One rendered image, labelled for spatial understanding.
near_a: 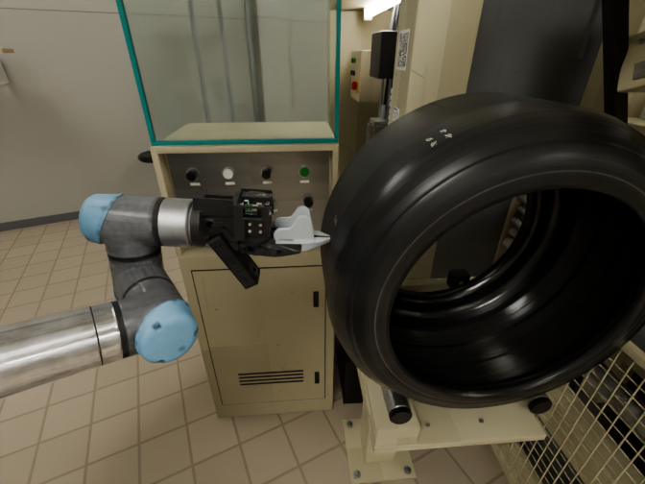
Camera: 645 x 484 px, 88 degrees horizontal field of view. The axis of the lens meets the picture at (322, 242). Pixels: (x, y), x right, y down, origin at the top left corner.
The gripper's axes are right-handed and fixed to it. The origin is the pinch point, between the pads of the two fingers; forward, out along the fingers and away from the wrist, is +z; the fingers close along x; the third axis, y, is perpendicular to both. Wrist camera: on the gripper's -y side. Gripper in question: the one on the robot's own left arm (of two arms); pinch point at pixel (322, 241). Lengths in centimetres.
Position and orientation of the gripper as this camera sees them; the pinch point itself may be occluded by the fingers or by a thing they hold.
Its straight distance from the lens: 55.0
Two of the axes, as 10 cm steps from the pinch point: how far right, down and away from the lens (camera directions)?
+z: 9.9, 0.5, 1.2
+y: 1.0, -8.7, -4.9
